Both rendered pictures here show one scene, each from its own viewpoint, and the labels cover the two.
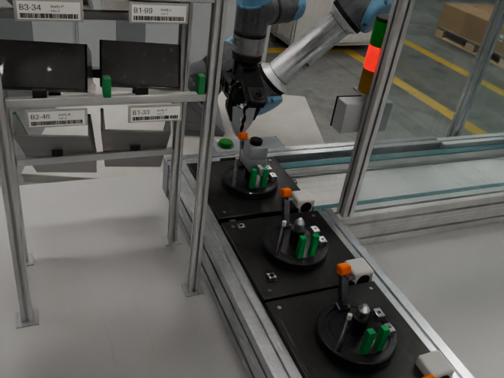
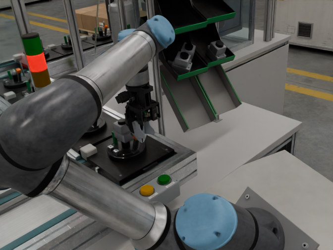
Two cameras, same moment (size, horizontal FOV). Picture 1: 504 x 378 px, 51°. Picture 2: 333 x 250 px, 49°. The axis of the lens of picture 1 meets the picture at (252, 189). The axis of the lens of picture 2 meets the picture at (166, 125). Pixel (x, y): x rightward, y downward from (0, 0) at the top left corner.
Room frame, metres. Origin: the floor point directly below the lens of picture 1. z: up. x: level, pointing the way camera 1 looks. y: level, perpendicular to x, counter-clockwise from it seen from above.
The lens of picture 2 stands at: (2.19, -0.09, 1.67)
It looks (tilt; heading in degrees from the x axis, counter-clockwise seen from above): 29 degrees down; 167
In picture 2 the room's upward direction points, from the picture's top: 5 degrees counter-clockwise
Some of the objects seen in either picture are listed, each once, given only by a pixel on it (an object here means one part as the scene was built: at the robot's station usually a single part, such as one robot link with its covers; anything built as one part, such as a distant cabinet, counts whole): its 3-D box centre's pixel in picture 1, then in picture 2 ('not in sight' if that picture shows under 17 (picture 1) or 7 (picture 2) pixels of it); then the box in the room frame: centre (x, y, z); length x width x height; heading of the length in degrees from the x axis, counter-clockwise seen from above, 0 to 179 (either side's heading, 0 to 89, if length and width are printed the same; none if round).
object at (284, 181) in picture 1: (248, 187); (127, 153); (1.10, 0.01, 0.96); 0.24 x 0.24 x 0.02; 27
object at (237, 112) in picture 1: (232, 117); (147, 129); (1.19, 0.08, 1.10); 0.06 x 0.03 x 0.09; 27
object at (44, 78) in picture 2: (372, 80); (40, 77); (1.08, -0.21, 1.28); 0.05 x 0.05 x 0.05
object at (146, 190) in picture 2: not in sight; (146, 191); (1.33, 0.03, 0.96); 0.04 x 0.04 x 0.02
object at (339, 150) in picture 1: (313, 163); (84, 225); (1.36, -0.17, 0.91); 0.89 x 0.06 x 0.11; 117
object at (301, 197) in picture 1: (301, 202); (88, 152); (1.05, -0.12, 0.97); 0.05 x 0.05 x 0.04; 27
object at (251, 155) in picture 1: (256, 154); (121, 128); (1.09, 0.00, 1.06); 0.08 x 0.04 x 0.07; 27
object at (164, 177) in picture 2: (225, 144); (164, 180); (1.29, 0.09, 0.96); 0.04 x 0.04 x 0.02
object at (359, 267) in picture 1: (297, 233); (86, 118); (0.87, -0.11, 1.01); 0.24 x 0.24 x 0.13; 27
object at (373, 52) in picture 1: (378, 57); (36, 61); (1.08, -0.21, 1.33); 0.05 x 0.05 x 0.05
